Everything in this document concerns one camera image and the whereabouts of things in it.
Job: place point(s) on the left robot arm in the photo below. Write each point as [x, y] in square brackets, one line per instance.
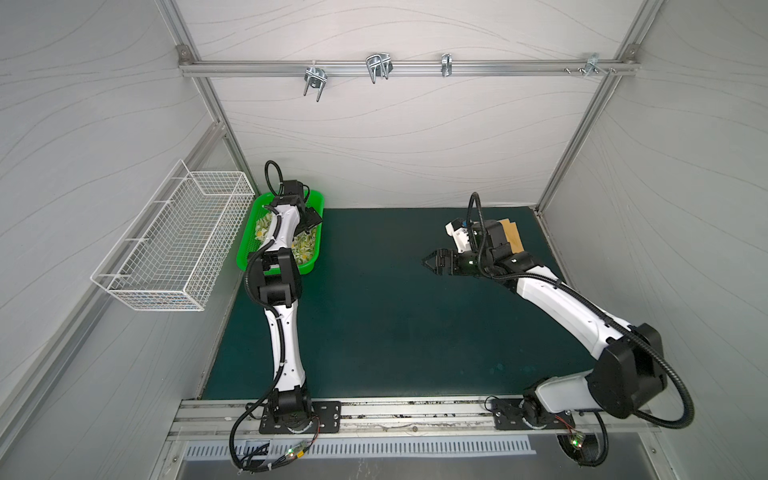
[273, 281]

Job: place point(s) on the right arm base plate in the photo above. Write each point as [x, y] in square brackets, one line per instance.
[516, 415]

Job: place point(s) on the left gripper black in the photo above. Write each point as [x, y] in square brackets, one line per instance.
[312, 218]

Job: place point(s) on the green plastic basket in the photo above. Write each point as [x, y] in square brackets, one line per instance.
[248, 245]

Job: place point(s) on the small metal ring hook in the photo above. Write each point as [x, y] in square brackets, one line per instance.
[446, 65]

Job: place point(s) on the white slotted cable duct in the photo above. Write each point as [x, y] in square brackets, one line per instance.
[350, 448]

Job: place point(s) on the metal u-bolt clamp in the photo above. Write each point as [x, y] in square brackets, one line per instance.
[315, 79]

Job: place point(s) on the dark green table mat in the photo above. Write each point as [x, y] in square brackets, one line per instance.
[372, 321]

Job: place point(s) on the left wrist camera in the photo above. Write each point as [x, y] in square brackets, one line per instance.
[293, 187]

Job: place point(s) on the metal bracket with bolts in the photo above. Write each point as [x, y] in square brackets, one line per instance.
[591, 67]

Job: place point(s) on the metal double hook clamp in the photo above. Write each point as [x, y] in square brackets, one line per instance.
[379, 65]

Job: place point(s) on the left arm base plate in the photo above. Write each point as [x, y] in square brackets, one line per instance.
[322, 417]

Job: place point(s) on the floral patterned skirt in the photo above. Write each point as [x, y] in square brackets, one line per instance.
[303, 244]

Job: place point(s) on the yellow skirt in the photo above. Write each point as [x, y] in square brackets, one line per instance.
[512, 235]

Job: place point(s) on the aluminium crossbar rail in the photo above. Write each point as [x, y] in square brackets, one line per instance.
[401, 68]

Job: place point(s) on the white wire basket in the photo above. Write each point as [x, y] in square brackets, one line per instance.
[170, 256]

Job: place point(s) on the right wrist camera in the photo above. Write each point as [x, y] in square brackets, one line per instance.
[461, 235]

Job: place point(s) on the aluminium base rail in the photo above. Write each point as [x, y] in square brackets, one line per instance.
[200, 420]

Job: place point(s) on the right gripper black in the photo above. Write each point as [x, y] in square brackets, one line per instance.
[448, 261]

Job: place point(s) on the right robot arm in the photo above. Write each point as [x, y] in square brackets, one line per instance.
[630, 377]

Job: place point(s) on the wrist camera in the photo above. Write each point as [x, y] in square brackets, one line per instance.
[461, 235]
[293, 187]

